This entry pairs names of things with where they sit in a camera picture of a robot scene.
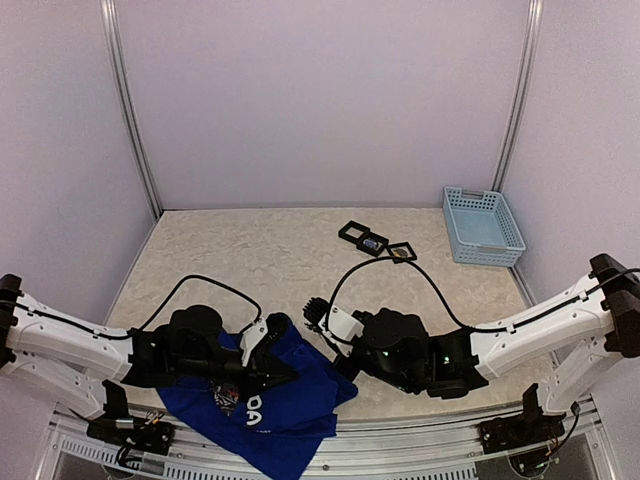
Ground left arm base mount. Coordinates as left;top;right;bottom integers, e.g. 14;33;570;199
87;416;175;455

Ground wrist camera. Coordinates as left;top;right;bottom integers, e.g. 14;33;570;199
303;297;364;357
239;313;291;367

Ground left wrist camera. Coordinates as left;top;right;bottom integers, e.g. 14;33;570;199
239;313;291;367

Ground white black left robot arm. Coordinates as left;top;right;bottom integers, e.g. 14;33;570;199
1;274;298;445

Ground blue printed t-shirt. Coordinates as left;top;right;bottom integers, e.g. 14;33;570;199
157;313;358;479

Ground black square frame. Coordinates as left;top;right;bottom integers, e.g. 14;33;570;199
386;242;417;263
338;220;370;245
356;232;389;258

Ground light blue plastic basket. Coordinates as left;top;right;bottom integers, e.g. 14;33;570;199
442;186;526;268

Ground aluminium corner post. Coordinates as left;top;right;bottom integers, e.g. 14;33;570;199
491;0;544;192
100;0;164;222

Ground aluminium front rail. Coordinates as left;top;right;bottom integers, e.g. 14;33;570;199
30;397;621;479

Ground aluminium corner post right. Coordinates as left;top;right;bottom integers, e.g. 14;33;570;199
491;0;544;192

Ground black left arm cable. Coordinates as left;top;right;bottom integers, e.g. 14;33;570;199
9;274;265;341

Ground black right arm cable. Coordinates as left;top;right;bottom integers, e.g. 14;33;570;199
327;255;640;334

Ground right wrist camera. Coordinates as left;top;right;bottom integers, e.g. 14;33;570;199
303;297;364;357

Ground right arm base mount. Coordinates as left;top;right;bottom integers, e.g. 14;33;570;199
477;385;567;454

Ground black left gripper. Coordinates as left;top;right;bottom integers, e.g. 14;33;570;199
174;347;299;403

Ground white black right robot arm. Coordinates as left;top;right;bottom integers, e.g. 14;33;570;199
319;254;639;444

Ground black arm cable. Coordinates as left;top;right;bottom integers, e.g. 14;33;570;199
327;255;640;334
9;274;265;341

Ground aluminium corner post left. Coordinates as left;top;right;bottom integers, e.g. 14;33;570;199
100;0;164;222

